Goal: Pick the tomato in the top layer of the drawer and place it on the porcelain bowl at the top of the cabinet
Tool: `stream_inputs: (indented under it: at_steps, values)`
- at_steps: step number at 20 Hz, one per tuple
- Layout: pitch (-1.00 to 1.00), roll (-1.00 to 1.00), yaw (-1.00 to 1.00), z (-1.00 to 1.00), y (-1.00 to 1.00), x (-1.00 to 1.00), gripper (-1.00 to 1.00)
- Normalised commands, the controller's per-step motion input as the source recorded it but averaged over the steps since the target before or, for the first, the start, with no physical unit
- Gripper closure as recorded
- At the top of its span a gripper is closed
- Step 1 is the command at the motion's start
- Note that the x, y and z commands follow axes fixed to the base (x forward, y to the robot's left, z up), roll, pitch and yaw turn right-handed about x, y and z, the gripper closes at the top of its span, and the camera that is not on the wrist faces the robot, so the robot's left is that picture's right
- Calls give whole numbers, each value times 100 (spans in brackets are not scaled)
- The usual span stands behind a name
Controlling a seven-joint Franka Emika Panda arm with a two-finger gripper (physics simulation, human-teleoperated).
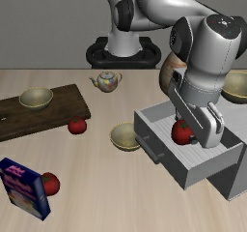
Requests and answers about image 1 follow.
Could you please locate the grey cabinet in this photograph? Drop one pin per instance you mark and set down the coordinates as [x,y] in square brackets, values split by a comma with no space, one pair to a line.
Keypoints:
[236,178]

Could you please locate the grey cabinet drawer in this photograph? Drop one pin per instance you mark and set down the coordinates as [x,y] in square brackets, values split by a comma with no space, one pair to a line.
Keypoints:
[193,166]

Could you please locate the red tomato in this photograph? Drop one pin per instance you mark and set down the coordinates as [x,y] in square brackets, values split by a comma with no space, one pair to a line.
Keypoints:
[77,125]
[51,183]
[180,134]

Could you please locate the brown round vase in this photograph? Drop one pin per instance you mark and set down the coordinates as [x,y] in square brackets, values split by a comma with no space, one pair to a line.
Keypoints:
[168,73]

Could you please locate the white patterned teapot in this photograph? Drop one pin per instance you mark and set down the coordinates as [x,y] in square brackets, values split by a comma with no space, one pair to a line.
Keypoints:
[106,81]

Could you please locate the cream porcelain bowl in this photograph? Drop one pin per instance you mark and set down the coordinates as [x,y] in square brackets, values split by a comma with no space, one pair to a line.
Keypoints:
[123,136]
[236,86]
[36,97]

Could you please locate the blue carton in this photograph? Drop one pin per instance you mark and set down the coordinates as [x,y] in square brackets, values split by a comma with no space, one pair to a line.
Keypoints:
[24,187]

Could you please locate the flat brown board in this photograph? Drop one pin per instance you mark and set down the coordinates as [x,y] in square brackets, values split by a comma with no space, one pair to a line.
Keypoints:
[64,108]

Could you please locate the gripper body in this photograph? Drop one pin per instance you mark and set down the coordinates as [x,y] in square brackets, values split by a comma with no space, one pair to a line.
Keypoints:
[201,123]

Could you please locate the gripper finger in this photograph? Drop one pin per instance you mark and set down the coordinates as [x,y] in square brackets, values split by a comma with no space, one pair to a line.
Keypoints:
[193,139]
[177,114]

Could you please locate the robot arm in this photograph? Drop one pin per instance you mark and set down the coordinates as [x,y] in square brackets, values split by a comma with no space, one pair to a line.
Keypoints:
[205,55]

